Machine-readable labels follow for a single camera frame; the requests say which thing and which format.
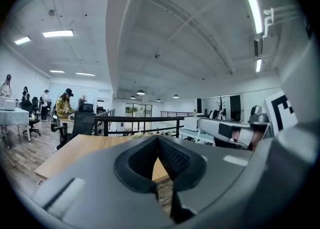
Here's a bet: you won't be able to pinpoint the black coat rack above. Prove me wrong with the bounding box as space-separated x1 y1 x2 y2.
215 94 228 114

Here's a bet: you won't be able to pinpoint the pale flower bouquet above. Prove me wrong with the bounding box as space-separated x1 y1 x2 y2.
128 131 152 141

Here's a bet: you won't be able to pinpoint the white table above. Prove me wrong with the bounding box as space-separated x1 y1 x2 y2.
178 127 216 147

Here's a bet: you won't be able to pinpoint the white box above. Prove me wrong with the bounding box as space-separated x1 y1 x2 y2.
0 96 18 112

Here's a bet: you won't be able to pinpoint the small wooden desk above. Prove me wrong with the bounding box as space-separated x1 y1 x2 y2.
58 116 76 134

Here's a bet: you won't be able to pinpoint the person's right hand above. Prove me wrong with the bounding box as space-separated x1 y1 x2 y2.
250 132 261 152

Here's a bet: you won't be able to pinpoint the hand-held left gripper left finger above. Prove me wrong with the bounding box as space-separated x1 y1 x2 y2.
31 135 176 229

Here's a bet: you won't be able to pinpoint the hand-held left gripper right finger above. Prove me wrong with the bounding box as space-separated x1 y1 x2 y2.
156 135 254 224

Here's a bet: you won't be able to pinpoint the tall black panel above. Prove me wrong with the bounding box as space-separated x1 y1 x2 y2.
229 94 243 122

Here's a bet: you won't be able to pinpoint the white microwave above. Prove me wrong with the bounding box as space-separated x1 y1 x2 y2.
183 116 201 132

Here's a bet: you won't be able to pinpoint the thin black railing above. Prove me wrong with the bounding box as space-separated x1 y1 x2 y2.
159 109 195 119

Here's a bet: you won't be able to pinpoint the ceiling air conditioner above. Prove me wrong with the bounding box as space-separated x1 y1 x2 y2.
253 31 279 58

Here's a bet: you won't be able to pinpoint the white ceiling pipes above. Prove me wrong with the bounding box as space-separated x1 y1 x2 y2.
262 4 300 37

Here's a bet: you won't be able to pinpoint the grey white office chair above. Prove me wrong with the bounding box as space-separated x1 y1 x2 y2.
208 108 228 122

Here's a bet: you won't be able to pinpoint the glass door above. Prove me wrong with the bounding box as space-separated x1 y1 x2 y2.
124 102 153 118

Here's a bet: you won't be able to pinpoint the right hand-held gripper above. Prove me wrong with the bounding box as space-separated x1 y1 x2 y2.
196 90 299 147

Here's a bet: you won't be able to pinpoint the black mesh office chair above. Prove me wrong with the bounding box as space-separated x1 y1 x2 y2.
55 103 98 151

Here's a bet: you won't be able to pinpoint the gripper-mounted fisheye camera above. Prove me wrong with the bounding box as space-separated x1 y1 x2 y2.
249 105 270 125

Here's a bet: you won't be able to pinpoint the table with blue cloth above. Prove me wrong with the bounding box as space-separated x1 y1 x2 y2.
0 107 31 147

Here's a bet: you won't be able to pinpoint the black metal railing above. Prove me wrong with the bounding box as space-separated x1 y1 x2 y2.
93 109 186 139

